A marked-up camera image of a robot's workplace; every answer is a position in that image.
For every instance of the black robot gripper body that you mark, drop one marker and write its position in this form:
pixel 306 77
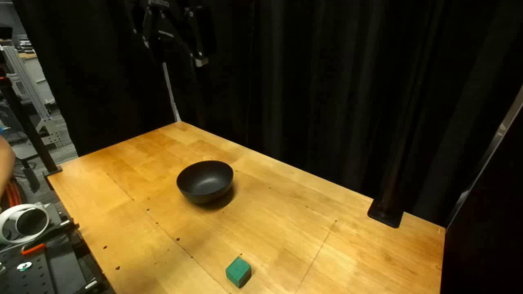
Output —
pixel 187 23

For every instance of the person's forearm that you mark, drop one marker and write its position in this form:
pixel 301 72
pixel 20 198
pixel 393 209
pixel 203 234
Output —
pixel 7 164

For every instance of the black bowl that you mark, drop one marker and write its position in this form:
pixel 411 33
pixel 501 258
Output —
pixel 205 182

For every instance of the green block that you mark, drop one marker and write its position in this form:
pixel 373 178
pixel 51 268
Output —
pixel 239 271

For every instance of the white thin pole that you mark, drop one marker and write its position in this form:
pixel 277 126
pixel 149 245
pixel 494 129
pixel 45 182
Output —
pixel 171 92

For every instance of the black curtain backdrop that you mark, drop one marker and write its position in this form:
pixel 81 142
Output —
pixel 301 80

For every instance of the white VR headset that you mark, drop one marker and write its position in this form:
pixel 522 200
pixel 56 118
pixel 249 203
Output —
pixel 23 222

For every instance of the black side panel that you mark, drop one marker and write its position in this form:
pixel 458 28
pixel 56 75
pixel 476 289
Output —
pixel 484 239

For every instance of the black metal frame leg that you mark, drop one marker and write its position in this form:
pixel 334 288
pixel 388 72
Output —
pixel 9 93

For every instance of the orange-handled tool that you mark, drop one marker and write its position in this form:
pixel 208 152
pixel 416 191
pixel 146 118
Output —
pixel 33 250

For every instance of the black vertical post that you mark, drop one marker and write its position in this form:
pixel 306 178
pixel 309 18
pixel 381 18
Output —
pixel 460 72

